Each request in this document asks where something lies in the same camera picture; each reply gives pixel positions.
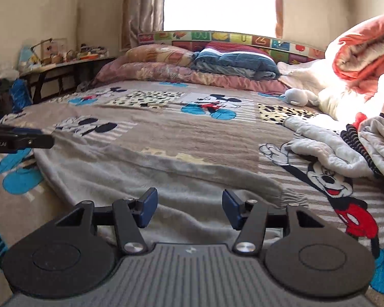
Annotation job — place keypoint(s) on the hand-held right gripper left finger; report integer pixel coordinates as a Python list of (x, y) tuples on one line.
[(147, 208)]

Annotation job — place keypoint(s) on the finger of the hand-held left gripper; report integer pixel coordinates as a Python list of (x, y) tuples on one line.
[(6, 130), (28, 141)]

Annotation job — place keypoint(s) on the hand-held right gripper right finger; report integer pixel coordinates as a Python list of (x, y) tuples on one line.
[(232, 209)]

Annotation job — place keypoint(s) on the grey sweatpants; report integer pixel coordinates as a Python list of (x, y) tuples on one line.
[(179, 179)]

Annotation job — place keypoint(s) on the dark bag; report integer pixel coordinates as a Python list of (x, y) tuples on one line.
[(3, 99)]

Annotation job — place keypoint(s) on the blue plastic bag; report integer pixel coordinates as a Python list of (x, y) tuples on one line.
[(20, 94)]

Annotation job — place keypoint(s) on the dark framed desk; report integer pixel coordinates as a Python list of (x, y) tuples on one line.
[(44, 73)]

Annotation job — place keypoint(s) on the cartoon mouse printed blanket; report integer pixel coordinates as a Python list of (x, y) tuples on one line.
[(147, 134)]

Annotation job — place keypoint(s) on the cartoon picture calendar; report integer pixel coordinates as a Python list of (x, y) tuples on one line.
[(56, 49)]

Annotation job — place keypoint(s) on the clutter of small desk things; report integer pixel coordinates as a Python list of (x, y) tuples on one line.
[(89, 52)]

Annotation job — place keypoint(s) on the white grey fleece garment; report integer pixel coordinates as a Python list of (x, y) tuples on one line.
[(323, 147)]

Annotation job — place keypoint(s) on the grey plush toy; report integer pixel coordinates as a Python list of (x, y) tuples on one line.
[(297, 96)]

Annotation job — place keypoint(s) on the black white striped garment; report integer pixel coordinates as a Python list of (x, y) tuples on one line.
[(352, 137)]

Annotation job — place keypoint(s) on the white fluffy blanket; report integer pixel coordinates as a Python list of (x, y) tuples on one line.
[(332, 102)]

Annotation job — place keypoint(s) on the blue striped folded quilt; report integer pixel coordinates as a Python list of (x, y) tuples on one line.
[(236, 60)]

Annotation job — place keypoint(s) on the orange floral pillow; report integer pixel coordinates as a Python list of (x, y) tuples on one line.
[(160, 54)]

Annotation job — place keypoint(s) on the colourful picture-tile headboard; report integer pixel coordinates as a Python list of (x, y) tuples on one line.
[(224, 35)]

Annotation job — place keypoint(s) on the silver grey curtain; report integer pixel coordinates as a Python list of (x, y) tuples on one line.
[(144, 6)]

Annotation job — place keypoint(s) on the coral rolled quilt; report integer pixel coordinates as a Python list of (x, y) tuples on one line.
[(364, 54)]

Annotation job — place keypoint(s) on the bright window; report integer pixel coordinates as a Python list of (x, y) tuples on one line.
[(217, 3)]

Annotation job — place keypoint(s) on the orange brown curtain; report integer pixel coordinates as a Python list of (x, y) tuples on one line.
[(277, 6)]

